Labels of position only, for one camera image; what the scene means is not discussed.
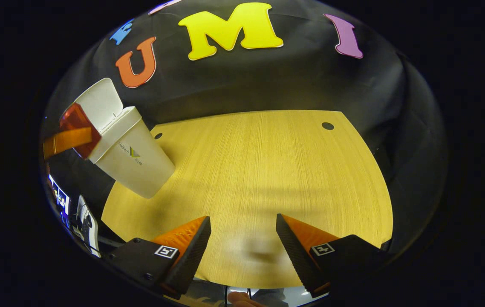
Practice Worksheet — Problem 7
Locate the white desktop garbage bin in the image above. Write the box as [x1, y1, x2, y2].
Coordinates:
[74, 78, 176, 200]

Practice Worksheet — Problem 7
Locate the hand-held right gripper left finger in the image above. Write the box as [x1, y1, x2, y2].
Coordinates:
[106, 216, 212, 300]

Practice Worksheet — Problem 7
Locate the orange pop can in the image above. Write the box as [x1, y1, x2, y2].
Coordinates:
[59, 102, 101, 159]

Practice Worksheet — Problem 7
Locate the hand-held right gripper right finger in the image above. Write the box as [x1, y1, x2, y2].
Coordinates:
[275, 213, 391, 299]

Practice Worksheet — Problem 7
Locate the lit monitor screen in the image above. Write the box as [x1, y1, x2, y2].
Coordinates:
[49, 175, 70, 214]

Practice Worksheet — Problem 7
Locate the white and black shoe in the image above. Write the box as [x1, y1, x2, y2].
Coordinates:
[75, 195, 101, 258]

